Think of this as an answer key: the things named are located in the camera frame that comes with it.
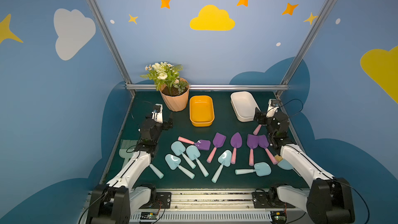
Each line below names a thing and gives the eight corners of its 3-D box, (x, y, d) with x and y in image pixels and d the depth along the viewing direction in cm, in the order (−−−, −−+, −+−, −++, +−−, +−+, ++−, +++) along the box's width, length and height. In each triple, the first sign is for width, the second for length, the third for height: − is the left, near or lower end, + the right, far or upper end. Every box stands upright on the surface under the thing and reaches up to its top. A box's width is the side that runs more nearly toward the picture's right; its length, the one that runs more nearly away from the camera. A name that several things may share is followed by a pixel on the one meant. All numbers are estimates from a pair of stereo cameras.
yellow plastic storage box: (188, 126, 104) (188, 121, 99) (190, 100, 119) (189, 95, 114) (214, 126, 104) (215, 122, 100) (212, 100, 119) (213, 95, 114)
